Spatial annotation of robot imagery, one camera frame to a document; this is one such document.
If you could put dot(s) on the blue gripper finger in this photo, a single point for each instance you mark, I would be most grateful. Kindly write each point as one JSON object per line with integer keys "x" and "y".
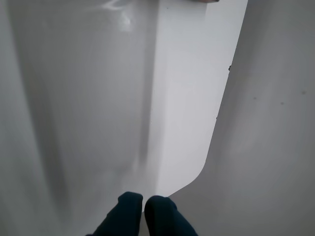
{"x": 123, "y": 216}
{"x": 165, "y": 216}

